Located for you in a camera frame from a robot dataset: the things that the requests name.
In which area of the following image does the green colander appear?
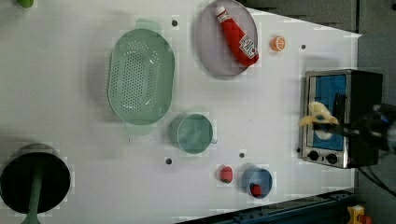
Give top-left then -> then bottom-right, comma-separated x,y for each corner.
106,19 -> 176,126

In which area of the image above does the black toaster oven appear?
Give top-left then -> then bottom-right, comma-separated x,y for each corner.
301,69 -> 383,169

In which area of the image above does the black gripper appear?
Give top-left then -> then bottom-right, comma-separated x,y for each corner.
313,104 -> 392,149

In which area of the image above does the small red toy in cup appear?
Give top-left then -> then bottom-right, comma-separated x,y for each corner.
250,184 -> 262,197

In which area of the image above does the yellow peeled banana toy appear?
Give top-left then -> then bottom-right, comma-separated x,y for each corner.
299,102 -> 339,140

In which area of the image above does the green spatula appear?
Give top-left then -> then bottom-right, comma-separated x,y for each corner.
21,166 -> 43,224

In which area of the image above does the red ketchup bottle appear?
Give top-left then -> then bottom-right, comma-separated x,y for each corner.
216,6 -> 259,67

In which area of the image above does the green mug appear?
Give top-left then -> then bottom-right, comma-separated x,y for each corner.
169,114 -> 218,154

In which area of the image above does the black utensil cup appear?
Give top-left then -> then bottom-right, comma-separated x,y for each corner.
1,144 -> 71,214

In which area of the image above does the yellow red clamp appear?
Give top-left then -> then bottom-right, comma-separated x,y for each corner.
347,205 -> 373,224

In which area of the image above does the red strawberry toy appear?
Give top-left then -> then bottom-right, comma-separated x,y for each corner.
219,166 -> 233,184

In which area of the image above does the orange slice toy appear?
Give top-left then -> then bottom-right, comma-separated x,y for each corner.
270,35 -> 286,51

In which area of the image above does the green round object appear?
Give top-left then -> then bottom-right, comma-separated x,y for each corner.
17,0 -> 35,8

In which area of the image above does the grey round plate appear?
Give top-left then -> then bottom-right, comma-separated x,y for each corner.
194,0 -> 259,76

